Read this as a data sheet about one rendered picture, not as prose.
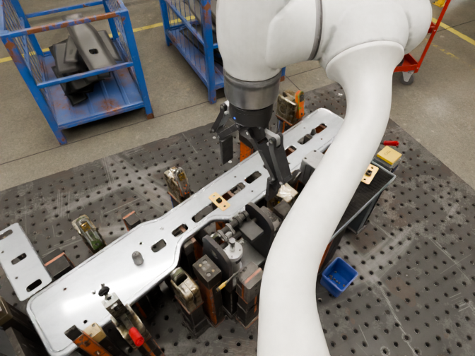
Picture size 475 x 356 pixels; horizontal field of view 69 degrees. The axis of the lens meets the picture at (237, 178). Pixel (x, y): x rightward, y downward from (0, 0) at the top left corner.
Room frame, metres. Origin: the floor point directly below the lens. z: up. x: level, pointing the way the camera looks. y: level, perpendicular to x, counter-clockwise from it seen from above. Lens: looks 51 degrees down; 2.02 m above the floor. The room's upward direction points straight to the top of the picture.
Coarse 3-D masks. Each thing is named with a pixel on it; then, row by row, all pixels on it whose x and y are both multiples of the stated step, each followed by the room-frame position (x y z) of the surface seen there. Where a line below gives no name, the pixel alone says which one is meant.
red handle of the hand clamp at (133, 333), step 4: (120, 316) 0.29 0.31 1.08; (124, 316) 0.29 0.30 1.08; (124, 320) 0.28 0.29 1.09; (128, 320) 0.28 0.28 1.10; (124, 324) 0.27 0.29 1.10; (128, 324) 0.27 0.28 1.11; (132, 324) 0.27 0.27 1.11; (128, 328) 0.25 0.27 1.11; (132, 328) 0.25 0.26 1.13; (136, 328) 0.25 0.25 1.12; (132, 332) 0.24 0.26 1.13; (136, 332) 0.24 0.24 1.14; (132, 336) 0.23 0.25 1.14; (136, 336) 0.23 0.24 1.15; (140, 336) 0.23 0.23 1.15; (136, 340) 0.22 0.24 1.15; (140, 340) 0.22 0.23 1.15; (136, 344) 0.21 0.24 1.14; (140, 344) 0.21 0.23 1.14
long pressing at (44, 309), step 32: (256, 160) 0.93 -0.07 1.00; (288, 160) 0.93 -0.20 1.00; (224, 192) 0.77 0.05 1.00; (256, 192) 0.77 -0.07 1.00; (160, 224) 0.63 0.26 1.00; (192, 224) 0.63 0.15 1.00; (96, 256) 0.51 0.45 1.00; (128, 256) 0.51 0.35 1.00; (160, 256) 0.51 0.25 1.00; (96, 288) 0.40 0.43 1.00; (128, 288) 0.40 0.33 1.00; (32, 320) 0.31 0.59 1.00; (64, 320) 0.31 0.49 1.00; (96, 320) 0.31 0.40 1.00; (64, 352) 0.22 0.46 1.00
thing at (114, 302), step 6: (102, 288) 0.32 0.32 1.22; (108, 288) 0.32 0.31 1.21; (102, 294) 0.31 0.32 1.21; (108, 294) 0.31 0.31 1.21; (114, 294) 0.30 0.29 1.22; (102, 300) 0.29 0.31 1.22; (108, 300) 0.29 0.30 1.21; (114, 300) 0.29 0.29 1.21; (120, 300) 0.30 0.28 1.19; (108, 306) 0.28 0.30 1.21; (114, 306) 0.28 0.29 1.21; (120, 306) 0.29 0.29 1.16; (114, 312) 0.28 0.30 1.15; (120, 312) 0.29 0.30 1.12; (126, 312) 0.30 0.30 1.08
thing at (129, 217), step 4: (124, 212) 0.69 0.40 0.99; (128, 212) 0.69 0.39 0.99; (132, 212) 0.69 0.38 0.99; (124, 216) 0.67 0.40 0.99; (128, 216) 0.67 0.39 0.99; (132, 216) 0.67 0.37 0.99; (136, 216) 0.67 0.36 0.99; (124, 220) 0.66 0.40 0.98; (128, 220) 0.65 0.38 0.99; (132, 220) 0.65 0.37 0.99; (136, 220) 0.65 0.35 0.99; (140, 220) 0.66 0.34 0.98; (128, 224) 0.65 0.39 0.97; (132, 224) 0.64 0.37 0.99; (136, 224) 0.64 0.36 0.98; (128, 228) 0.65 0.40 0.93; (132, 228) 0.63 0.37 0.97
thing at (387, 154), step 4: (384, 148) 0.84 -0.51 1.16; (388, 148) 0.84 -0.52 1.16; (380, 152) 0.82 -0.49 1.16; (384, 152) 0.82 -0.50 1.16; (388, 152) 0.82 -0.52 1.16; (392, 152) 0.82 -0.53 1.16; (396, 152) 0.82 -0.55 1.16; (380, 156) 0.80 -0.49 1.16; (384, 156) 0.80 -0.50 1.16; (388, 156) 0.80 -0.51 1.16; (392, 156) 0.80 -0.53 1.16; (396, 156) 0.80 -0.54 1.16; (400, 156) 0.80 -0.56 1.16; (388, 160) 0.78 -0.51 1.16; (392, 160) 0.78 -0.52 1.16; (396, 160) 0.79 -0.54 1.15; (392, 164) 0.77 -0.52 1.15
